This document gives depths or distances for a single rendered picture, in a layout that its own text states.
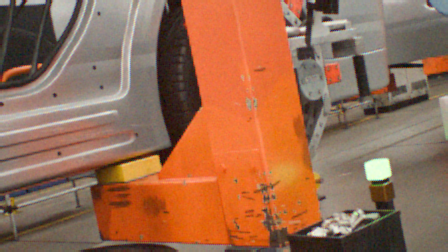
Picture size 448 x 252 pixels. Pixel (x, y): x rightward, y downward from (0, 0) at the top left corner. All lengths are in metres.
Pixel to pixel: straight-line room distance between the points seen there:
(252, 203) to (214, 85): 0.28
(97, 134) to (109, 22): 0.32
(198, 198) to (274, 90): 0.33
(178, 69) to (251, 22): 0.57
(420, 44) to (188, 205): 3.08
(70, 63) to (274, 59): 0.58
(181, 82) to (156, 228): 0.46
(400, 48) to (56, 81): 3.13
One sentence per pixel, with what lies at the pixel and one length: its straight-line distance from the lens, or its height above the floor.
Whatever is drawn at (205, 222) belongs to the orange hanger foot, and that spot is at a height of 0.58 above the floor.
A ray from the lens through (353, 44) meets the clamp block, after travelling 2.15.
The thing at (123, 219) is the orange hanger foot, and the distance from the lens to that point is 1.88.
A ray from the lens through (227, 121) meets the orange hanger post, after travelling 1.50.
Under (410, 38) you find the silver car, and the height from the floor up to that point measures 0.93.
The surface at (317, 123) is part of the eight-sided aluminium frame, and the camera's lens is 2.31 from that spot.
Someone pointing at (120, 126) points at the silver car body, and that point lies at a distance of 1.85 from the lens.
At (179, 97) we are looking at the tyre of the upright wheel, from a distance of 1.99.
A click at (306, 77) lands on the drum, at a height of 0.86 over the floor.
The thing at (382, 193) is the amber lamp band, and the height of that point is 0.59.
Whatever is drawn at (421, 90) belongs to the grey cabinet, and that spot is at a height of 0.17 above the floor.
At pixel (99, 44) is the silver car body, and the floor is 1.06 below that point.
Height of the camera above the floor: 0.90
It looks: 4 degrees down
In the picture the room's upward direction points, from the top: 11 degrees counter-clockwise
